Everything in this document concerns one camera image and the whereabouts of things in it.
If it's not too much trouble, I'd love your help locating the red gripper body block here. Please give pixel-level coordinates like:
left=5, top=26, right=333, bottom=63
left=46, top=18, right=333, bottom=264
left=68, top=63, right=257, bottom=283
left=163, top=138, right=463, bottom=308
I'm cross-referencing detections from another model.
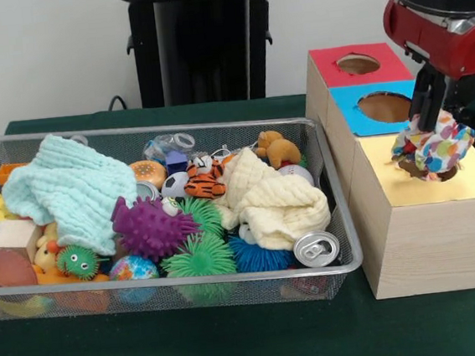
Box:
left=380, top=0, right=475, bottom=88

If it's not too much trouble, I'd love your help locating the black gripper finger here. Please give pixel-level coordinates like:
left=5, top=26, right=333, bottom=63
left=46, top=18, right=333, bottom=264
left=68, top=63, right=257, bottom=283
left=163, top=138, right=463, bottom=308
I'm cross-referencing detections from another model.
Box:
left=444, top=75, right=475, bottom=117
left=403, top=63, right=450, bottom=134

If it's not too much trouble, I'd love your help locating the colourful patterned fabric toy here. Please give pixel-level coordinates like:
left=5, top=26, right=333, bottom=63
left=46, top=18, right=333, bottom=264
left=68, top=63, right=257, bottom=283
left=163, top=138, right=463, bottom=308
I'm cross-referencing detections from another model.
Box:
left=387, top=106, right=475, bottom=185

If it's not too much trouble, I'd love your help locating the pale yellow cloth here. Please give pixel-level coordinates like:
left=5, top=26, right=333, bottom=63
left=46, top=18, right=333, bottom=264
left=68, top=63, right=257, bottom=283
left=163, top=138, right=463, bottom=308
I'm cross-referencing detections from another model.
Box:
left=209, top=140, right=336, bottom=258

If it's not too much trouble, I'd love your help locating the mint green cloth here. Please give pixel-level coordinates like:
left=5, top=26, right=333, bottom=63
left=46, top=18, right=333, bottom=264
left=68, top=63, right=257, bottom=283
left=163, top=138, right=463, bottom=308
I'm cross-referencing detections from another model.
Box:
left=0, top=126, right=147, bottom=266

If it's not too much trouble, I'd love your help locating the clear mesh bin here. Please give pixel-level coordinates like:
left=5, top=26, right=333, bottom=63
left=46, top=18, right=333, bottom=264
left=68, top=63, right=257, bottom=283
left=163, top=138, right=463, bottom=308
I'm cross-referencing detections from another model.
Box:
left=0, top=102, right=369, bottom=332

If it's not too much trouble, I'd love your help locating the orange bear plush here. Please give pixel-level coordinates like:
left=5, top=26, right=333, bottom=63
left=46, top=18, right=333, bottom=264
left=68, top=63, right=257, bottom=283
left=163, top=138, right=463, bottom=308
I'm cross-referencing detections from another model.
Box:
left=252, top=128, right=303, bottom=173

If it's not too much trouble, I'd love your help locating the silver drink can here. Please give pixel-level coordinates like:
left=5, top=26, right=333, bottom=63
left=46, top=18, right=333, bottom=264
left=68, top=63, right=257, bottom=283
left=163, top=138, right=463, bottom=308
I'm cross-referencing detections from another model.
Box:
left=292, top=228, right=344, bottom=271

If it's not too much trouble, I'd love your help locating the blue spiky ball with eyes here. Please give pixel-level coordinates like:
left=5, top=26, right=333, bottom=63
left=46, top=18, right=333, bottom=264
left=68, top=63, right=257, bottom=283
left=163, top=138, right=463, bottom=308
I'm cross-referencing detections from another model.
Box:
left=228, top=227, right=297, bottom=276

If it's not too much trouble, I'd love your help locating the tiger plush toy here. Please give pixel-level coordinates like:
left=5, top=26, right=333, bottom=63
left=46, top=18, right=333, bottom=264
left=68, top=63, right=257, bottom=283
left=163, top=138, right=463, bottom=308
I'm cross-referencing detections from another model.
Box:
left=182, top=152, right=228, bottom=202

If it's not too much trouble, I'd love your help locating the large green spiky ball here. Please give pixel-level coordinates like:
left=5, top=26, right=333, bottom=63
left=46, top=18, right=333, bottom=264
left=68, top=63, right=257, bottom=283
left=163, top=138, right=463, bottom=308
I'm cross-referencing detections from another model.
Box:
left=159, top=229, right=241, bottom=307

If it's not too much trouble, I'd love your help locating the purple spiky ball with eyes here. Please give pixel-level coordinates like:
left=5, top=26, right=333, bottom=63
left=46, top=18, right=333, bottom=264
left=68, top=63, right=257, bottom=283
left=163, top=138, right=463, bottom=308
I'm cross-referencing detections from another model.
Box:
left=109, top=190, right=202, bottom=266

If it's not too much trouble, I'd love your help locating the dark green table cloth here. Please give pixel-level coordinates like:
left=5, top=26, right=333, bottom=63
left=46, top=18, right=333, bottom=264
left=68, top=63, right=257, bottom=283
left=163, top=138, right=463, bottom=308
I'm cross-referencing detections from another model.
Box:
left=0, top=75, right=475, bottom=356

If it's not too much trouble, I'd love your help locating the small green ball with eyes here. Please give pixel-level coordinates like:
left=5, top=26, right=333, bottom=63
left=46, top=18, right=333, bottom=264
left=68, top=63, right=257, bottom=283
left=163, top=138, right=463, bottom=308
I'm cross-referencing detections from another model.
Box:
left=55, top=242, right=102, bottom=282

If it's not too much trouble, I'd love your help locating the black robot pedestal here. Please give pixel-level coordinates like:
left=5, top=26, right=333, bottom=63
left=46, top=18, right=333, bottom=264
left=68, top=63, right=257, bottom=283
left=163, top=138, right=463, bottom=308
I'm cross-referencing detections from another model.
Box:
left=113, top=0, right=299, bottom=112

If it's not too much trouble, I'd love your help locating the black cable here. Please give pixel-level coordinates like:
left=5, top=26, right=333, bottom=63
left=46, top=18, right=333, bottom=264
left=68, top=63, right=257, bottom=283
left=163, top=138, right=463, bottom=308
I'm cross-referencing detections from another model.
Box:
left=107, top=93, right=135, bottom=114

